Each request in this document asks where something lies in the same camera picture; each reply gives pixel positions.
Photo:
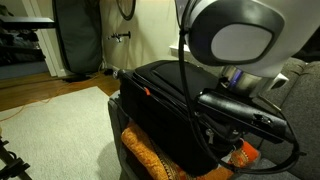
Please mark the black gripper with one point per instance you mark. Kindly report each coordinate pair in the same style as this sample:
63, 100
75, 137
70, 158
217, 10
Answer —
231, 128

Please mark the silver round-end zipper pull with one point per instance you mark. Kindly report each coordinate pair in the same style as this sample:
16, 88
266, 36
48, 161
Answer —
209, 136

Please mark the grey fabric sofa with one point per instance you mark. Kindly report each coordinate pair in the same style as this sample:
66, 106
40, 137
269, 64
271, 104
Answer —
300, 110

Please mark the black fabric wheeled suitcase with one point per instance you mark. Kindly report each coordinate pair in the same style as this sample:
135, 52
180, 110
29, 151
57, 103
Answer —
156, 110

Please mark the orange patterned cushion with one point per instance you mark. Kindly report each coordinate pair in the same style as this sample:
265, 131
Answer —
143, 150

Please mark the orange zipper pull tag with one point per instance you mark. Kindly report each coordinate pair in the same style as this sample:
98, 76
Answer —
146, 91

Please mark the beige carpet rug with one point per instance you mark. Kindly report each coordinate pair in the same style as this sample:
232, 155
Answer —
60, 133

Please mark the dark grey upright bag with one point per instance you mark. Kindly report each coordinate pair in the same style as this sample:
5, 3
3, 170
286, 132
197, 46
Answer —
80, 36

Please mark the black tripod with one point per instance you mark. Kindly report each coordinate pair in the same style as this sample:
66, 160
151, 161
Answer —
15, 166

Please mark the black shelf board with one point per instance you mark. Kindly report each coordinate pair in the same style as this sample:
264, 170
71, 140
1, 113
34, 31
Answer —
26, 23

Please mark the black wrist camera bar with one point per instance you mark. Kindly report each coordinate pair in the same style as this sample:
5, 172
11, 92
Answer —
240, 111

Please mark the black wall plug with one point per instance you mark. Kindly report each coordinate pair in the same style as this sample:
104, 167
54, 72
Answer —
108, 71

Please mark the black silver wall hook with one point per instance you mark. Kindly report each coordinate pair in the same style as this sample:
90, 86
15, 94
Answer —
124, 34

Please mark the white door frame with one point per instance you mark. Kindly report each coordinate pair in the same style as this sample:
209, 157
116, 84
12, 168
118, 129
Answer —
50, 56

